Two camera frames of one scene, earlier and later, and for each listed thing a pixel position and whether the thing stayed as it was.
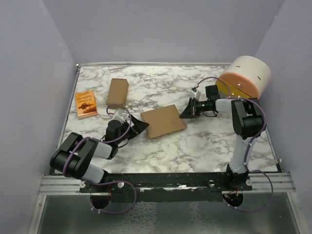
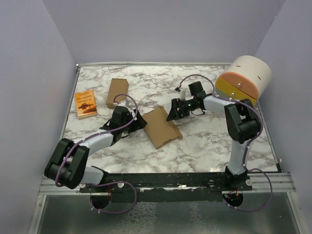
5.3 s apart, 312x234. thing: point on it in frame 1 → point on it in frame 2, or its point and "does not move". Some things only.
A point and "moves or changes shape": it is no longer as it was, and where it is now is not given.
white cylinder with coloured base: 248,76 does not move
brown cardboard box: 163,121 moves or changes shape
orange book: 86,104 does not move
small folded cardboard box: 117,93 does not move
